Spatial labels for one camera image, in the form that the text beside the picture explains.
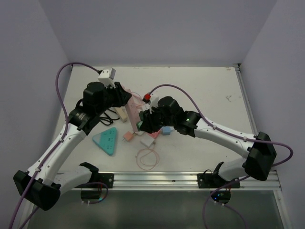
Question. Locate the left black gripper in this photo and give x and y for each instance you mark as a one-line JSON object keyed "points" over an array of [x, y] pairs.
{"points": [[121, 95]]}

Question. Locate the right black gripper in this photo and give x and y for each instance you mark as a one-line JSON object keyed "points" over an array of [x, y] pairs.
{"points": [[148, 125]]}

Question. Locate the blue plug adapter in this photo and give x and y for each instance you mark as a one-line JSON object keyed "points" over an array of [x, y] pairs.
{"points": [[166, 130]]}

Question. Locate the beige power strip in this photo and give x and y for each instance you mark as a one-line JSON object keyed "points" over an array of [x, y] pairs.
{"points": [[121, 114]]}

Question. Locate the pink plug adapter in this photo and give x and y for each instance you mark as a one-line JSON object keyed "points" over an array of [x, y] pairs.
{"points": [[154, 134]]}

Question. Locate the mint green plug adapter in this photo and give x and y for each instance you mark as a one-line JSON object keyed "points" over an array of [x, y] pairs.
{"points": [[139, 124]]}

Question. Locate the white plug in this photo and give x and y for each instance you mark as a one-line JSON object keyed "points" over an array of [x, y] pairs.
{"points": [[140, 133]]}

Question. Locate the white usb charger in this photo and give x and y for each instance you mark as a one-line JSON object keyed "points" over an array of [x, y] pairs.
{"points": [[147, 141]]}

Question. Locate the pink plug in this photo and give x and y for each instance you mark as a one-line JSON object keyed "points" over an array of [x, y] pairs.
{"points": [[128, 136]]}

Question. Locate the teal triangular socket adapter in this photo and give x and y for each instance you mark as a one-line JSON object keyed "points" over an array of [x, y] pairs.
{"points": [[106, 140]]}

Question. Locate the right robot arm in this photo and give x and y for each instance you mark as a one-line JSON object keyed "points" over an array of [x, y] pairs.
{"points": [[256, 152]]}

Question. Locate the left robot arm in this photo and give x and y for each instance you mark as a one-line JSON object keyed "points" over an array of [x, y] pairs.
{"points": [[40, 184]]}

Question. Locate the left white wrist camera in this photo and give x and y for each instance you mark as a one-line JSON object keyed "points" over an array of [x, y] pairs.
{"points": [[106, 77]]}

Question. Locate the aluminium front rail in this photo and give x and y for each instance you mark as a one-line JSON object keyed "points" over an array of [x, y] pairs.
{"points": [[181, 181]]}

